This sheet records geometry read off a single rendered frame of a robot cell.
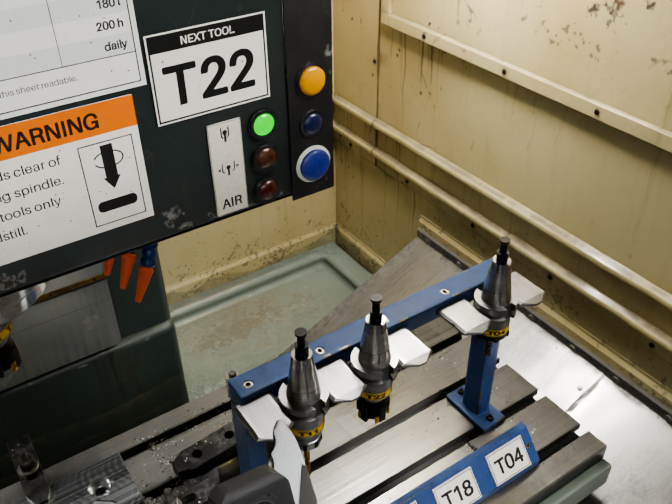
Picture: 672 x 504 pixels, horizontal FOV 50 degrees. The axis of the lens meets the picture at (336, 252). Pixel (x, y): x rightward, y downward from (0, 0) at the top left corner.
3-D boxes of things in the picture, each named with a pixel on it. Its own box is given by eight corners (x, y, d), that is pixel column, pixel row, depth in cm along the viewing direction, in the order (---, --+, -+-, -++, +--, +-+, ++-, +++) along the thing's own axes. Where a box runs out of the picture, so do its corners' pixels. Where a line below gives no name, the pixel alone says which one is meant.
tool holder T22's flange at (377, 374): (378, 348, 100) (379, 335, 99) (406, 374, 96) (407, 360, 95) (341, 367, 97) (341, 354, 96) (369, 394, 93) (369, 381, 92)
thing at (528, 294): (551, 298, 108) (551, 294, 107) (525, 312, 105) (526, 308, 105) (516, 275, 112) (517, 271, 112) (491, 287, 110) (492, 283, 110)
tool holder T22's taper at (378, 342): (377, 341, 98) (378, 303, 94) (398, 360, 95) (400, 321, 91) (351, 354, 96) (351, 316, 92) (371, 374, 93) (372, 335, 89)
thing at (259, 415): (299, 430, 88) (299, 426, 87) (261, 450, 86) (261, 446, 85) (271, 395, 93) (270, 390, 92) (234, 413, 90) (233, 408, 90)
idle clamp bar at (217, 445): (316, 422, 129) (315, 396, 125) (187, 502, 116) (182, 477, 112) (299, 405, 132) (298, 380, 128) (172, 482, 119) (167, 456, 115)
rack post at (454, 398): (505, 420, 128) (530, 290, 111) (483, 433, 126) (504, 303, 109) (467, 386, 135) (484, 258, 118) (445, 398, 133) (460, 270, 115)
